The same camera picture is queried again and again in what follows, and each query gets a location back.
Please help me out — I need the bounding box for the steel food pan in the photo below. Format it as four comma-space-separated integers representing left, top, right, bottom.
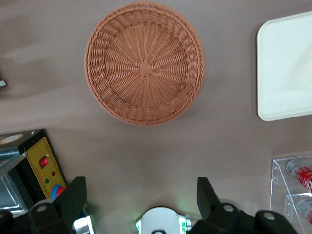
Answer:
0, 174, 25, 212

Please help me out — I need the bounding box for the clear acrylic bottle rack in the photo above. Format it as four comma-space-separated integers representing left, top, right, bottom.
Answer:
270, 154, 312, 233

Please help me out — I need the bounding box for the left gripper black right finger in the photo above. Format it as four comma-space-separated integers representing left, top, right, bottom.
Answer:
187, 176, 245, 234

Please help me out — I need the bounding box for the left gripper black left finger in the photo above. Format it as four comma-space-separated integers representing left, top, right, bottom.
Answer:
28, 176, 88, 234

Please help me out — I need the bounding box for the beige rectangular tray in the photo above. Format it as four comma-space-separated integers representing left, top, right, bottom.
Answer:
256, 10, 312, 122

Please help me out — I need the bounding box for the round brown wicker basket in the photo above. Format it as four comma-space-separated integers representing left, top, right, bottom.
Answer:
84, 1, 206, 128

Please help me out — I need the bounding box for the red cola bottle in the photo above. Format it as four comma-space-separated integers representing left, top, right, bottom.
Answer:
285, 158, 312, 194
295, 198, 312, 226

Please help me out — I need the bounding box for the black hot food display machine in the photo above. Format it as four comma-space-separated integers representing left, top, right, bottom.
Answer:
0, 129, 95, 234

